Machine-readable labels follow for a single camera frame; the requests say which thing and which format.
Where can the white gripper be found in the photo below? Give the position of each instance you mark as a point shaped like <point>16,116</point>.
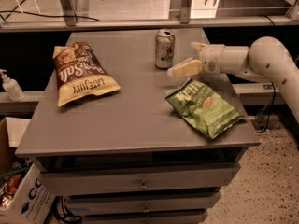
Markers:
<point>210,61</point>

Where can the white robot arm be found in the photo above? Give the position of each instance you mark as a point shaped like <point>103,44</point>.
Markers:
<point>266,60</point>

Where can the green Kettle chip bag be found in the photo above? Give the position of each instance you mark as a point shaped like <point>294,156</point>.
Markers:
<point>202,108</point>

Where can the grey drawer cabinet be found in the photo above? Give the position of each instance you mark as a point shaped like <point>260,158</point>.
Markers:
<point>132,128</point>

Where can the brown Late July chip bag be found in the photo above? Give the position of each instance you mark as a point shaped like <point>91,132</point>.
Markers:
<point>79,73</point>

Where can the top grey drawer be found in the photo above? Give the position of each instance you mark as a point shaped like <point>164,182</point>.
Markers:
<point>140,179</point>

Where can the grey drawer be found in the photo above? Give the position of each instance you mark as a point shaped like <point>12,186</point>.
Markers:
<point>168,217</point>
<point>142,203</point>
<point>140,179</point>

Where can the bottom grey drawer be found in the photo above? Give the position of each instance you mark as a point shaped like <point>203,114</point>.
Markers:
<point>168,217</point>

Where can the middle grey drawer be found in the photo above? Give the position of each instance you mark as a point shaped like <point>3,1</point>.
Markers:
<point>142,203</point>

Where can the white pump bottle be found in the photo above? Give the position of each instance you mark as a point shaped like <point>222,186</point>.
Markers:
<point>11,87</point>

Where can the white cardboard box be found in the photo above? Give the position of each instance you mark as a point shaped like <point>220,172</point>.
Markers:
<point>24,200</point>

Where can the grey metal frame post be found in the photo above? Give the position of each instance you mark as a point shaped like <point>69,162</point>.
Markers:
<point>69,14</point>

